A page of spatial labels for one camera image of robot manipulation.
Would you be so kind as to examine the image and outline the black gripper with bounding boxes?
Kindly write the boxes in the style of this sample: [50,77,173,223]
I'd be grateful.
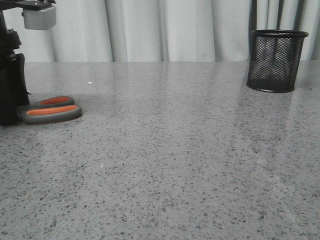
[0,0,56,126]

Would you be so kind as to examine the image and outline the grey orange handled scissors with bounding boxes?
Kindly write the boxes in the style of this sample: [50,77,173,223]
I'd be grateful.
[16,96,82,125]

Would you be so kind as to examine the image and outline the black mesh pen bucket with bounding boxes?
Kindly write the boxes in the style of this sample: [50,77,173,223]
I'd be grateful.
[246,29,309,93]

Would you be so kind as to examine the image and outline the grey curtain backdrop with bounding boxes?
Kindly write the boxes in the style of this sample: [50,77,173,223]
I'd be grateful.
[3,0,320,62]

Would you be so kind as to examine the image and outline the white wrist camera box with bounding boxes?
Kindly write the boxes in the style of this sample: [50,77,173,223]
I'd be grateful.
[22,6,57,31]

